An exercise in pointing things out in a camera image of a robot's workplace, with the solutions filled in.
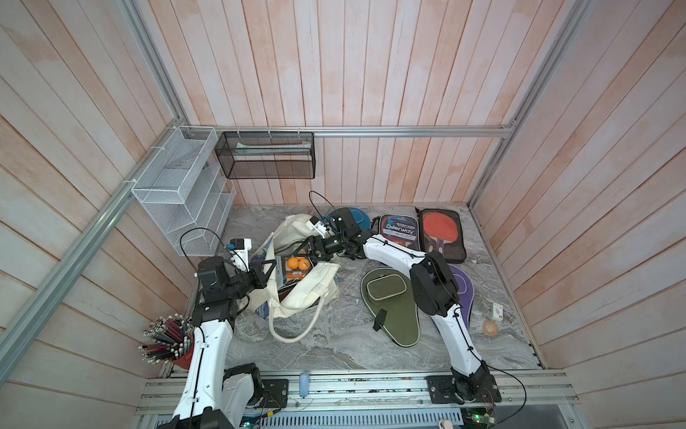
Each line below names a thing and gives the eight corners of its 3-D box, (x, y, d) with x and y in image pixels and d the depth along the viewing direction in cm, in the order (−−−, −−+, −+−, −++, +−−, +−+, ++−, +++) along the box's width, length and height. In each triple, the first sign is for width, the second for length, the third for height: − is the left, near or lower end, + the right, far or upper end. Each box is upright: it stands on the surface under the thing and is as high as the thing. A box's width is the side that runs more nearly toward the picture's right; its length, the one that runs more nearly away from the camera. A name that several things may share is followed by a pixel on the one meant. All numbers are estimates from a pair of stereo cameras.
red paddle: (419, 258, 105) (421, 254, 103) (417, 211, 122) (419, 206, 119) (466, 264, 103) (469, 260, 101) (457, 215, 120) (460, 211, 117)
